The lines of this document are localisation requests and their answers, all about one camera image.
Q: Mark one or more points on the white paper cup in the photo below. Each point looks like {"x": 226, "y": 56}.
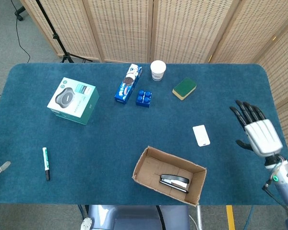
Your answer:
{"x": 158, "y": 70}

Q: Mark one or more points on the white metal bracket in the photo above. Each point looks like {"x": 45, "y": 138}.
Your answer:
{"x": 86, "y": 224}

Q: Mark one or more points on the yellow floor tape strip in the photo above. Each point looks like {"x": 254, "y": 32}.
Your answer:
{"x": 230, "y": 218}

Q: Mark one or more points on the white rectangular card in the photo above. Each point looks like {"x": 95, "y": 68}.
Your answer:
{"x": 201, "y": 135}

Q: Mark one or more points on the open cardboard box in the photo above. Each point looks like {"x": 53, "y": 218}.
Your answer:
{"x": 156, "y": 172}

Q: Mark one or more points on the green white marker pen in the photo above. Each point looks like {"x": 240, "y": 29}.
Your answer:
{"x": 46, "y": 163}

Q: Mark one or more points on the blue carpet table cover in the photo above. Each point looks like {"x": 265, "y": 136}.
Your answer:
{"x": 98, "y": 143}

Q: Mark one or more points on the green yellow sponge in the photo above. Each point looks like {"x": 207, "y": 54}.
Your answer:
{"x": 185, "y": 87}

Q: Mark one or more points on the silver table leg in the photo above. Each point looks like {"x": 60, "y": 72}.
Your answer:
{"x": 199, "y": 216}

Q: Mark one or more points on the white green speaker product box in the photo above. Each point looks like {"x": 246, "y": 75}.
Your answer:
{"x": 73, "y": 100}

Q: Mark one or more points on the black stapler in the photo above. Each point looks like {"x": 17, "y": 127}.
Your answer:
{"x": 175, "y": 183}

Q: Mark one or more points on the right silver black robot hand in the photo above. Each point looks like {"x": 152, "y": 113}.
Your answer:
{"x": 262, "y": 136}

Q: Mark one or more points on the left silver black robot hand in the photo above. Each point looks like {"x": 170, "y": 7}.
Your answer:
{"x": 1, "y": 167}

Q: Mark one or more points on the blue cookie package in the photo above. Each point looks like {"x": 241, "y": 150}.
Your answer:
{"x": 128, "y": 85}

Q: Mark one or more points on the black tripod stand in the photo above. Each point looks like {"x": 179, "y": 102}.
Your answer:
{"x": 55, "y": 36}

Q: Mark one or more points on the blue building block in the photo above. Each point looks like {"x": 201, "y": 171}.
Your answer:
{"x": 144, "y": 98}

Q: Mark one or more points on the black chair caster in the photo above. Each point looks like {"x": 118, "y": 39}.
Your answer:
{"x": 20, "y": 14}

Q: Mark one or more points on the silver blue robot base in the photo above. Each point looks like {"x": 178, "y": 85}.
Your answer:
{"x": 134, "y": 218}

